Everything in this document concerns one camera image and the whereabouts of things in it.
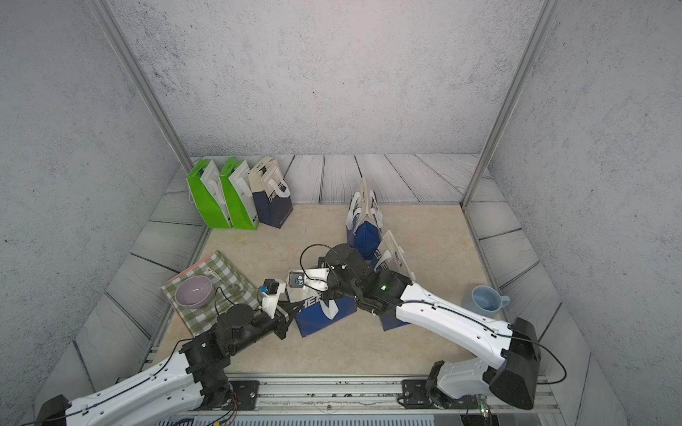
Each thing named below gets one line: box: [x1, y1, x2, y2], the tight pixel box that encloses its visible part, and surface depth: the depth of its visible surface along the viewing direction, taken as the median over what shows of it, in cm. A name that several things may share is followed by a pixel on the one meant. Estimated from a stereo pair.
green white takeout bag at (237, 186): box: [219, 157, 260, 230], surface depth 103 cm
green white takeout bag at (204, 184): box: [185, 158, 232, 229], surface depth 103 cm
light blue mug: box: [470, 284, 511, 319], surface depth 87 cm
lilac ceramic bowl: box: [174, 275, 215, 309], surface depth 91 cm
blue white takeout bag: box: [286, 287, 357, 338], surface depth 74 cm
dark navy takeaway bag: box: [247, 155, 294, 229], surface depth 103 cm
